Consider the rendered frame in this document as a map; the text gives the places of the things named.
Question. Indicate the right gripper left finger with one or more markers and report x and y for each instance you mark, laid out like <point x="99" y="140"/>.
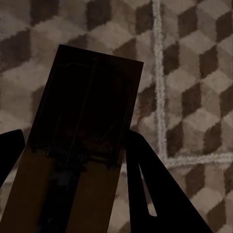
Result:
<point x="12" y="145"/>

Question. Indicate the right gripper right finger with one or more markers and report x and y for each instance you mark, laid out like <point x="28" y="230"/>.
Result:
<point x="175" y="213"/>

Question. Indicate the mousetrap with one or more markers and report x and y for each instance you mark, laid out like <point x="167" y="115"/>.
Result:
<point x="68" y="174"/>

